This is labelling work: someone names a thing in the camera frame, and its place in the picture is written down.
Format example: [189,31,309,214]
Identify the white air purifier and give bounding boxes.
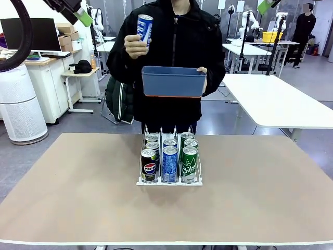
[0,63,49,146]

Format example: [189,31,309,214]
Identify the white cabinet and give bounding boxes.
[24,51,79,124]

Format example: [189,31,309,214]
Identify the black tripod stand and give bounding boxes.
[264,15,285,77]

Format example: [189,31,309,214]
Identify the large white table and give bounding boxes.
[221,74,333,143]

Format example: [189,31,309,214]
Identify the person's left forearm black sleeve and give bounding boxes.
[202,62,226,96]

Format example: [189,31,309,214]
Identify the dark green striped jacket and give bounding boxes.
[105,75,136,124]

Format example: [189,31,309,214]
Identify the person's body black jacket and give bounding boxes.
[106,0,226,135]

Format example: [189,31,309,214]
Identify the white wire can dispenser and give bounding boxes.
[136,124,203,186]

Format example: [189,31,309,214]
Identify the person's right forearm black sleeve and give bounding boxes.
[106,49,143,84]

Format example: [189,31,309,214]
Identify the white lab desk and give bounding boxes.
[222,43,273,75]
[96,41,119,76]

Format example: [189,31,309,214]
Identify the standing person black clothes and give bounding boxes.
[284,3,317,69]

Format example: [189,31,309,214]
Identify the black computer monitor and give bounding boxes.
[0,18,62,52]

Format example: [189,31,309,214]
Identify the person's left hand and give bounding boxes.
[196,66,208,96]

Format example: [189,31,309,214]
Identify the person's right hand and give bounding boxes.
[124,33,152,60]

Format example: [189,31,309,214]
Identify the yellow plastic bin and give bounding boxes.
[262,31,277,43]

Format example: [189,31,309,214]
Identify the black corrugated cable hose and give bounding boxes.
[0,0,34,73]

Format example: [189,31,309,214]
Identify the black light stand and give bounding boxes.
[226,5,236,75]

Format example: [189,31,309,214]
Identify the blue bin orange handles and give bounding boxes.
[142,66,208,99]

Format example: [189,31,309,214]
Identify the small wooden top side table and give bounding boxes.
[61,67,101,115]

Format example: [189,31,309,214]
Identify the black keyboard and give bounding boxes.
[41,51,71,58]

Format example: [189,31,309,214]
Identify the black cap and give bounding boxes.
[73,59,93,74]

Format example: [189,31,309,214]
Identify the metal chair frame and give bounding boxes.
[100,90,119,126]

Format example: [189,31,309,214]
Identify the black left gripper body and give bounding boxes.
[43,0,82,26]

